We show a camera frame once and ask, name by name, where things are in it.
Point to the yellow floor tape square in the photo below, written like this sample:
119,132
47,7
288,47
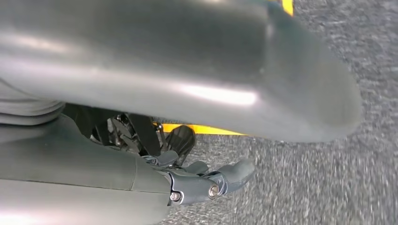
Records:
202,129

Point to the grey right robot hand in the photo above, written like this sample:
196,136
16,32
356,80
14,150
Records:
155,62

